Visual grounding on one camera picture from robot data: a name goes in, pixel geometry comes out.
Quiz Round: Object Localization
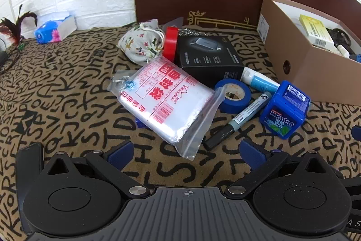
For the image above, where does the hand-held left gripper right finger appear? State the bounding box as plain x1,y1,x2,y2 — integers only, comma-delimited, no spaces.
226,139,335,199

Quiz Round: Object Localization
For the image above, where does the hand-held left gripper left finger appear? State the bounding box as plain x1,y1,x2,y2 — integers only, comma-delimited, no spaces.
45,141,150,198

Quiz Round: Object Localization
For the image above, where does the grey marker pen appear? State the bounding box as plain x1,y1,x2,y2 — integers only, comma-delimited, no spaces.
202,91,273,152

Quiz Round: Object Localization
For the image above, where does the blue mint box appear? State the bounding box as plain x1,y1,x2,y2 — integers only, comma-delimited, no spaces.
259,80,311,141

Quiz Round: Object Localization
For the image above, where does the blue tape roll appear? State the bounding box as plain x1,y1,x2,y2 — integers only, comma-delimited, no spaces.
214,78,252,114

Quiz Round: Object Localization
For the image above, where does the blue and white tube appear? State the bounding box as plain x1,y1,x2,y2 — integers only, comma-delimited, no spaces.
240,66,280,93

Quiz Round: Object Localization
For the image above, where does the pack of clear zip bags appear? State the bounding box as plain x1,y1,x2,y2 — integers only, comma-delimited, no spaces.
109,56,226,161

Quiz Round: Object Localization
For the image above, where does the brown cardboard box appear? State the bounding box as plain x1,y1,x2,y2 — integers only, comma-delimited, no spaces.
257,0,361,105

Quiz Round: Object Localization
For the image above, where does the clear adhesive hook pack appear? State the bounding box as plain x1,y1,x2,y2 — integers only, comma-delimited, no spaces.
111,72,136,95

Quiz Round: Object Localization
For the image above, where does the small white bottle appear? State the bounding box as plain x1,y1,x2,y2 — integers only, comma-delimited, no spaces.
334,43,350,56

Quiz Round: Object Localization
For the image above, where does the black product box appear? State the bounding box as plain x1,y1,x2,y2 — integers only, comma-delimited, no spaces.
174,35,245,88

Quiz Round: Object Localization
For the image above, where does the yellow medicine box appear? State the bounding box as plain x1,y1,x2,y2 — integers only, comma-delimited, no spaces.
299,14,336,48

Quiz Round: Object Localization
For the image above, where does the red tape roll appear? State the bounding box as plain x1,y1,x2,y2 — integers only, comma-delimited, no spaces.
163,26,179,62

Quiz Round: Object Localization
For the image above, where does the blue tissue pack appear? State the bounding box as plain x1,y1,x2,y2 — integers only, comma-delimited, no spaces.
34,13,77,44

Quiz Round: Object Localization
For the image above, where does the clear plastic packet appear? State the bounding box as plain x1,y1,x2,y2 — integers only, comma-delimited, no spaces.
165,16,184,30

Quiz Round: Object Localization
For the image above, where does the dark red feather duster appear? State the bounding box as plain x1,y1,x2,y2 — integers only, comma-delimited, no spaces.
0,4,38,44

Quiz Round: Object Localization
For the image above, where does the floral drawstring pouch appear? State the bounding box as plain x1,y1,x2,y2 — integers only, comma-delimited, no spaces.
117,19,165,66

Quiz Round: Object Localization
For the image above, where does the metal chain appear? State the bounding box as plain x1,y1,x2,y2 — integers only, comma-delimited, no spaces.
178,28,204,37

